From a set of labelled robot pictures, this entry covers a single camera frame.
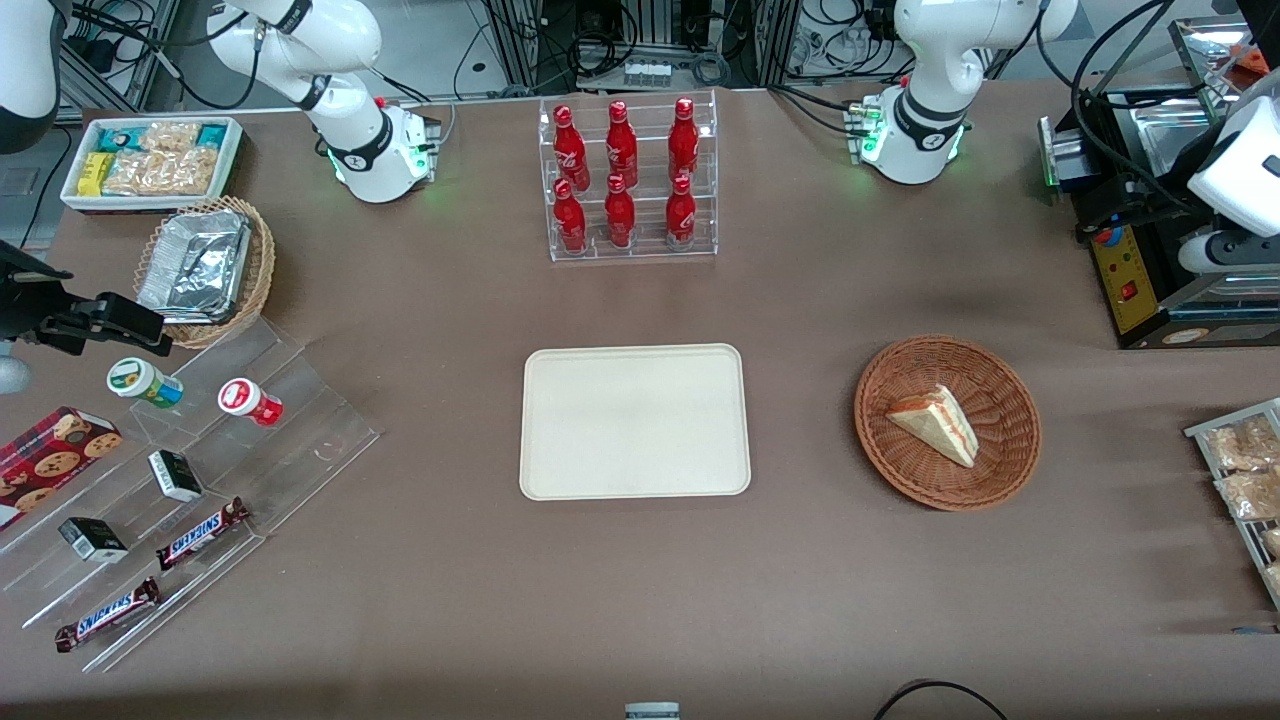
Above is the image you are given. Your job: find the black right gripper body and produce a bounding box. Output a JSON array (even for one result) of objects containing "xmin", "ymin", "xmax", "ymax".
[{"xmin": 0, "ymin": 240, "xmax": 77, "ymax": 347}]

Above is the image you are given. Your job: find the plastic-wrapped triangle sandwich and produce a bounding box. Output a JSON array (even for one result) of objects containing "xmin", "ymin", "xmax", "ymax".
[{"xmin": 885, "ymin": 385, "xmax": 980, "ymax": 469}]

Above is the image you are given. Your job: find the light brown wicker basket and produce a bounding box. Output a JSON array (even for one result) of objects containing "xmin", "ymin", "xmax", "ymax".
[{"xmin": 132, "ymin": 195, "xmax": 277, "ymax": 350}]

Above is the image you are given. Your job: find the cream rectangular plastic tray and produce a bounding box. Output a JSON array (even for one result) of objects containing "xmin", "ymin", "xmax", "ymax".
[{"xmin": 519, "ymin": 343, "xmax": 752, "ymax": 501}]

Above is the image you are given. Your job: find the dark brown round wicker basket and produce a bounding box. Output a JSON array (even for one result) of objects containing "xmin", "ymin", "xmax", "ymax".
[{"xmin": 853, "ymin": 334, "xmax": 1043, "ymax": 513}]

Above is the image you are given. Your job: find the green-lidded white cup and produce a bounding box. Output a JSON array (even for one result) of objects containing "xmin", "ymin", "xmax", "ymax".
[{"xmin": 106, "ymin": 356, "xmax": 186, "ymax": 411}]

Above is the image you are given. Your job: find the silver foil container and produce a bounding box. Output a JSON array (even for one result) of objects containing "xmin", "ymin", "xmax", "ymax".
[{"xmin": 136, "ymin": 209, "xmax": 252, "ymax": 325}]

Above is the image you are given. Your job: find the red cookie box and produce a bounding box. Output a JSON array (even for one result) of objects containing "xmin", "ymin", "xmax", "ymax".
[{"xmin": 0, "ymin": 405, "xmax": 124, "ymax": 532}]

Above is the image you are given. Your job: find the yellow snack packet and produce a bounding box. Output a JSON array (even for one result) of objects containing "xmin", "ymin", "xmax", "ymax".
[{"xmin": 77, "ymin": 151, "xmax": 118, "ymax": 198}]

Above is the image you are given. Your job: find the red-lidded white cup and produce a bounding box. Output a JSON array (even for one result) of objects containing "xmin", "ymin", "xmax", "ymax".
[{"xmin": 217, "ymin": 377, "xmax": 285, "ymax": 429}]

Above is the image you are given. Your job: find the clear bag of crackers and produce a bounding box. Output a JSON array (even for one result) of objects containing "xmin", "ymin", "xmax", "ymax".
[{"xmin": 103, "ymin": 121, "xmax": 223, "ymax": 197}]

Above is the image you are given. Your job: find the small black carton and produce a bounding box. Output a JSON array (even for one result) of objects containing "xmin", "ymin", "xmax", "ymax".
[
  {"xmin": 147, "ymin": 449, "xmax": 204, "ymax": 503},
  {"xmin": 57, "ymin": 516, "xmax": 130, "ymax": 564}
]

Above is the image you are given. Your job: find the white rectangular snack bin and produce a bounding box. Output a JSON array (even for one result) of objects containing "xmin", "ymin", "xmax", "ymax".
[{"xmin": 59, "ymin": 115, "xmax": 246, "ymax": 216}]

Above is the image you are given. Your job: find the clear acrylic stepped display stand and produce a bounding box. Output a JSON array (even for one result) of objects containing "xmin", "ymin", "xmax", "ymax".
[{"xmin": 0, "ymin": 317, "xmax": 384, "ymax": 674}]

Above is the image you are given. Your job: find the brown Snickers bar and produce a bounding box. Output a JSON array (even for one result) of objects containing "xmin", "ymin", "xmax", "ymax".
[
  {"xmin": 155, "ymin": 496, "xmax": 252, "ymax": 572},
  {"xmin": 54, "ymin": 576, "xmax": 163, "ymax": 654}
]

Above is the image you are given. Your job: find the red cola bottle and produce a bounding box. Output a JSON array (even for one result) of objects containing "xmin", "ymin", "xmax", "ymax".
[
  {"xmin": 604, "ymin": 100, "xmax": 640, "ymax": 189},
  {"xmin": 603, "ymin": 174, "xmax": 638, "ymax": 250},
  {"xmin": 667, "ymin": 97, "xmax": 701, "ymax": 184},
  {"xmin": 552, "ymin": 178, "xmax": 589, "ymax": 255},
  {"xmin": 665, "ymin": 174, "xmax": 698, "ymax": 248},
  {"xmin": 552, "ymin": 104, "xmax": 591, "ymax": 193}
]

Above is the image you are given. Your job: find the clear acrylic bottle rack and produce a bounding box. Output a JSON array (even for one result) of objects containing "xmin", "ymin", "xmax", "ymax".
[{"xmin": 537, "ymin": 89, "xmax": 720, "ymax": 264}]

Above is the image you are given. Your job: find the black machine with yellow panel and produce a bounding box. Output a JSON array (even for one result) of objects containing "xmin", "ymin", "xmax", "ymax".
[{"xmin": 1037, "ymin": 15, "xmax": 1280, "ymax": 351}]

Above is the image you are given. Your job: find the clear bag of pastry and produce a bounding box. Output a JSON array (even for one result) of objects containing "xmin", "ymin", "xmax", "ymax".
[
  {"xmin": 1214, "ymin": 469, "xmax": 1280, "ymax": 522},
  {"xmin": 1203, "ymin": 416, "xmax": 1280, "ymax": 472}
]

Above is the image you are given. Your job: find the black cable loop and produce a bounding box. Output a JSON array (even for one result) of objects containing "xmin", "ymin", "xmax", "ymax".
[{"xmin": 872, "ymin": 679, "xmax": 1012, "ymax": 720}]

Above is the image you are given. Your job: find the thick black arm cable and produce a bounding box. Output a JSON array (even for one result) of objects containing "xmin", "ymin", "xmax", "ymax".
[{"xmin": 1034, "ymin": 0, "xmax": 1206, "ymax": 213}]

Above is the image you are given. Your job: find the grey wire rack tray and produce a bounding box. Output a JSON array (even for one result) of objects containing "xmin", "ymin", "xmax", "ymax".
[{"xmin": 1184, "ymin": 397, "xmax": 1280, "ymax": 612}]

